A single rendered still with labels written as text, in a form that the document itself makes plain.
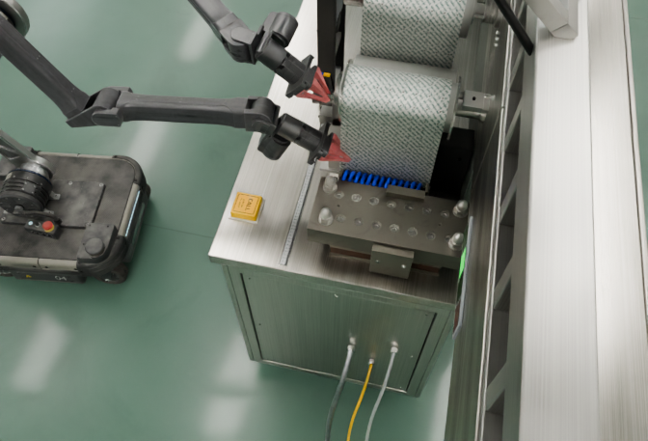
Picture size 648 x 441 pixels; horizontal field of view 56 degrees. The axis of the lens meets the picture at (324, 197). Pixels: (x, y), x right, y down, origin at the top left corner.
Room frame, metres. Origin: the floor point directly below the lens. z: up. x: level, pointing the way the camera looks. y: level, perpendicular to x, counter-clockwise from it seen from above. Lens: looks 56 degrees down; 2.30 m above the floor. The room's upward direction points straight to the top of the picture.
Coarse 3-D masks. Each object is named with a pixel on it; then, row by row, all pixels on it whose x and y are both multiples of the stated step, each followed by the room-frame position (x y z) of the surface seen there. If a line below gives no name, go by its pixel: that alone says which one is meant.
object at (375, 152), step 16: (352, 128) 0.94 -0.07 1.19; (352, 144) 0.94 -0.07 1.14; (368, 144) 0.93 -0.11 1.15; (384, 144) 0.92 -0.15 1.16; (400, 144) 0.92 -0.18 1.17; (416, 144) 0.91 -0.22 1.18; (432, 144) 0.90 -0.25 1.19; (352, 160) 0.94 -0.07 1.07; (368, 160) 0.93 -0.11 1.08; (384, 160) 0.92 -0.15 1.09; (400, 160) 0.91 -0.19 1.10; (416, 160) 0.91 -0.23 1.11; (432, 160) 0.90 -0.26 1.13; (384, 176) 0.92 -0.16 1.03; (400, 176) 0.91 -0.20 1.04; (416, 176) 0.90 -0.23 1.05
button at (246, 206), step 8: (240, 192) 0.94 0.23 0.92; (240, 200) 0.92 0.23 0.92; (248, 200) 0.92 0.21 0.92; (256, 200) 0.92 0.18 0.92; (232, 208) 0.89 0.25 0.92; (240, 208) 0.89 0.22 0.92; (248, 208) 0.89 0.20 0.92; (256, 208) 0.89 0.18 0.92; (232, 216) 0.88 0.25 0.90; (240, 216) 0.87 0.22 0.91; (248, 216) 0.87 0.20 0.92; (256, 216) 0.88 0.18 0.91
